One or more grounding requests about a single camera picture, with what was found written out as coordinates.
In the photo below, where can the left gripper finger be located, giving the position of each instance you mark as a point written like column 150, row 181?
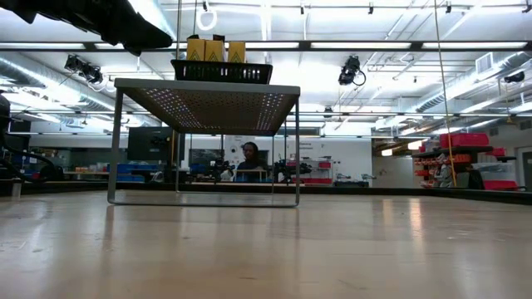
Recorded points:
column 133, row 33

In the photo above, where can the black plastic basket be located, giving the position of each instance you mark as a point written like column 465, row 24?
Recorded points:
column 220, row 72

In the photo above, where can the grey perforated metal shelf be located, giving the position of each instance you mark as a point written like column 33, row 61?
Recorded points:
column 208, row 106

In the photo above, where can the black background robot arm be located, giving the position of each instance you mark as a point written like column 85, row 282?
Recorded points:
column 287, row 168
column 222, row 168

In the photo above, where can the black background monitor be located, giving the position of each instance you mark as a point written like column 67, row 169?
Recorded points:
column 149, row 143

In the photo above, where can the blue crate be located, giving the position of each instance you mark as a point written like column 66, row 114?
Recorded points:
column 133, row 168

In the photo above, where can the person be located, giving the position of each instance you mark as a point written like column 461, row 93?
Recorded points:
column 251, row 153

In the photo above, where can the black light strip crossbar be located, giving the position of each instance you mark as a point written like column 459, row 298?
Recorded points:
column 304, row 45

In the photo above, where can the black background storage rack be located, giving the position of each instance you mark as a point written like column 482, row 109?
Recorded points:
column 453, row 148

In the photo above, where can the large red storage bin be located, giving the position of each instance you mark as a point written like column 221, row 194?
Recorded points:
column 463, row 140

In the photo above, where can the small red storage bin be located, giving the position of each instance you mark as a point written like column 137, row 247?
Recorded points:
column 496, row 151

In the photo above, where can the black ceiling fixture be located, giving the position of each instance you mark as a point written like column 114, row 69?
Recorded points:
column 514, row 77

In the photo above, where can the clear plastic storage bin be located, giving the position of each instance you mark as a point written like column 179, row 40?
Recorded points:
column 494, row 170

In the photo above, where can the flat red storage bin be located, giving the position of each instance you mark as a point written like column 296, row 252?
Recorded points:
column 500, row 184

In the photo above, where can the long black ceiling camera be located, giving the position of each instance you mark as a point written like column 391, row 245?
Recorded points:
column 89, row 74

